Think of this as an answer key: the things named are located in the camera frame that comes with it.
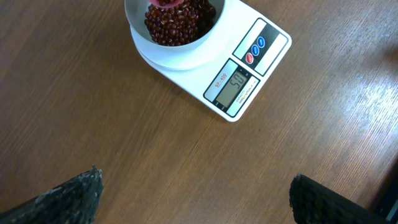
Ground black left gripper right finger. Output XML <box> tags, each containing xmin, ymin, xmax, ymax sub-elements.
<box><xmin>289</xmin><ymin>174</ymin><xmax>386</xmax><ymax>224</ymax></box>

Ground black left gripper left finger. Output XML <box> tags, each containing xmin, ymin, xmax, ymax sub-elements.
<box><xmin>1</xmin><ymin>167</ymin><xmax>104</xmax><ymax>224</ymax></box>

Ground pink measuring scoop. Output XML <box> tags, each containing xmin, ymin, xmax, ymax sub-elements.
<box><xmin>148</xmin><ymin>0</ymin><xmax>185</xmax><ymax>8</ymax></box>

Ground white digital kitchen scale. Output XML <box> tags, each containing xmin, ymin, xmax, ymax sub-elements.
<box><xmin>133</xmin><ymin>0</ymin><xmax>292</xmax><ymax>122</ymax></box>

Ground white bowl on scale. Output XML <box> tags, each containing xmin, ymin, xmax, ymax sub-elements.
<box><xmin>124</xmin><ymin>0</ymin><xmax>227</xmax><ymax>52</ymax></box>

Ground red beans in bowl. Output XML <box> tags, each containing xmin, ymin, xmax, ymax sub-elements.
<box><xmin>144</xmin><ymin>0</ymin><xmax>216</xmax><ymax>47</ymax></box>

